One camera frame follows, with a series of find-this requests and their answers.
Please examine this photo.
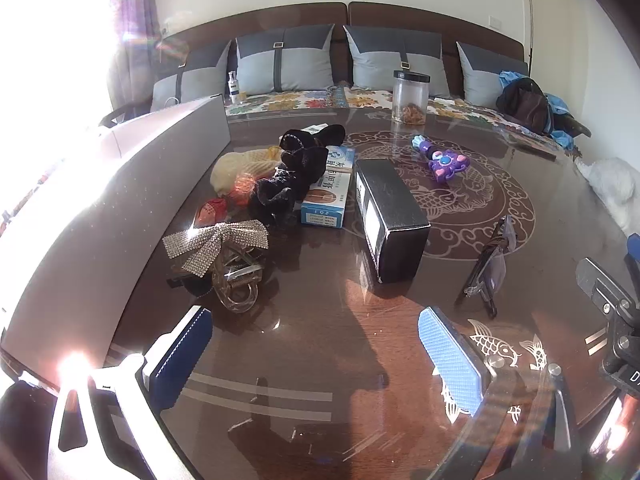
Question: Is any dark curtain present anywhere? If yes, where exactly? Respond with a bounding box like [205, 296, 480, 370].
[107, 0, 166, 111]

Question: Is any long white storage box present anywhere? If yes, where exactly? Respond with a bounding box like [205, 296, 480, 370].
[0, 94, 232, 356]

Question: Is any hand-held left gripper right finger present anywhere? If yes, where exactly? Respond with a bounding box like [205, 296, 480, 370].
[417, 306, 593, 480]

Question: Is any dark sofa armrest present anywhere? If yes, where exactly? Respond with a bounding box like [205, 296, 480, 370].
[97, 102, 153, 128]

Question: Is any white plastic bag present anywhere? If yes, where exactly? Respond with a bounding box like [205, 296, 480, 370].
[575, 157, 640, 233]

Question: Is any orange mesh hair tie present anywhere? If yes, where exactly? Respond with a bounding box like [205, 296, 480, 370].
[230, 172, 261, 206]

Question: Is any dark brown sofa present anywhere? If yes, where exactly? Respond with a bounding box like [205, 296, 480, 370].
[105, 1, 591, 151]

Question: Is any cream knitted cloth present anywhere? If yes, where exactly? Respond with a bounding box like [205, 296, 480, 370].
[210, 146, 283, 196]

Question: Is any dark bag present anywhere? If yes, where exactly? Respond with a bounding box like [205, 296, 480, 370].
[496, 77, 591, 138]

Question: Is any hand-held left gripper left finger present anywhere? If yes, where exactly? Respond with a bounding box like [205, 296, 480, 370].
[47, 305, 213, 480]

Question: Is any clear hair claw clip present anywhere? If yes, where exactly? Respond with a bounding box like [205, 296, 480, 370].
[212, 245, 266, 315]

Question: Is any red hair accessory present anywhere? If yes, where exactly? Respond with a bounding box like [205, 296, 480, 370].
[195, 197, 231, 228]

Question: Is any floral sofa cover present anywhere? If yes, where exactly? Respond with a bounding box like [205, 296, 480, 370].
[222, 82, 576, 153]

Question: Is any black rectangular box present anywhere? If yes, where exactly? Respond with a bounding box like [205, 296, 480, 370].
[352, 158, 432, 284]

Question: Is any grey strapped cushion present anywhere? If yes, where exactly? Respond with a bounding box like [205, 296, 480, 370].
[236, 24, 336, 96]
[150, 40, 233, 111]
[456, 41, 530, 109]
[342, 25, 448, 98]

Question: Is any rhinestone bow hair clip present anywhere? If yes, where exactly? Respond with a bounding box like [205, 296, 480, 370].
[162, 219, 271, 281]

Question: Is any clear jar with black lid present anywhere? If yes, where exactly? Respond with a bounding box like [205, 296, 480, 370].
[392, 70, 431, 125]

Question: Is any blue and white medicine box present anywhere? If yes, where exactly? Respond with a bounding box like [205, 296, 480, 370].
[300, 145, 356, 229]

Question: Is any black velvet scrunchie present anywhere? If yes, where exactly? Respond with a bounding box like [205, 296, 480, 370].
[247, 147, 328, 228]

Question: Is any purple toy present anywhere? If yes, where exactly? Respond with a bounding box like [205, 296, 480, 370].
[411, 135, 472, 184]

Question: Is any blue cloth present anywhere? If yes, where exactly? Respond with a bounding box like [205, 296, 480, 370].
[497, 70, 576, 148]

